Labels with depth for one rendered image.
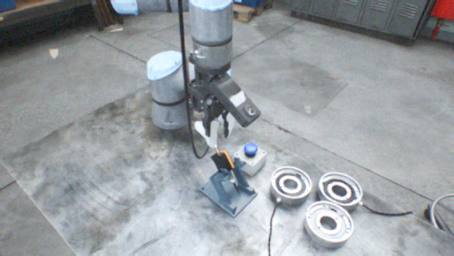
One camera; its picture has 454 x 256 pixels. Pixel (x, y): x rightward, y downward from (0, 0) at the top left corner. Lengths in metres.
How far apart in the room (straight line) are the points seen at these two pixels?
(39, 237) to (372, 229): 1.62
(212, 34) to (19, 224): 1.72
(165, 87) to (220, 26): 0.46
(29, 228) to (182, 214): 1.33
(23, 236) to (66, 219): 1.13
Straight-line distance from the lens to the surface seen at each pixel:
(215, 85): 0.55
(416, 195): 2.13
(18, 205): 2.13
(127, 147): 0.97
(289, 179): 0.82
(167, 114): 0.98
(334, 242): 0.72
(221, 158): 0.70
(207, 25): 0.50
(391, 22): 3.96
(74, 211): 0.86
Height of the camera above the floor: 1.44
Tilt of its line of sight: 40 degrees down
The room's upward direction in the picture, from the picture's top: straight up
